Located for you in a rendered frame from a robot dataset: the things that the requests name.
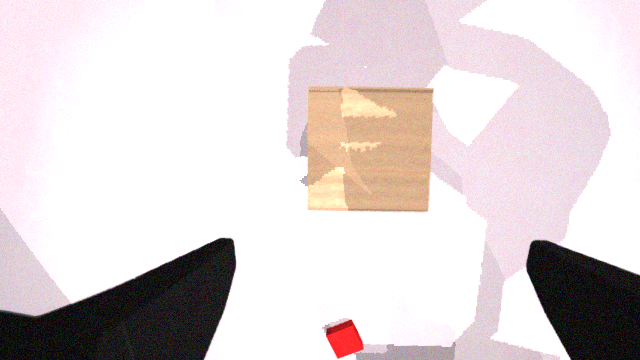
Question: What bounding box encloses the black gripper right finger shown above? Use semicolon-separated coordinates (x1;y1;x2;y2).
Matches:
525;239;640;360

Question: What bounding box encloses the red block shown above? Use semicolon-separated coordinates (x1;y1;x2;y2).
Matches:
326;319;364;359

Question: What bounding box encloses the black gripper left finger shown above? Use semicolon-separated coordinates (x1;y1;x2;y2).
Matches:
0;237;236;360

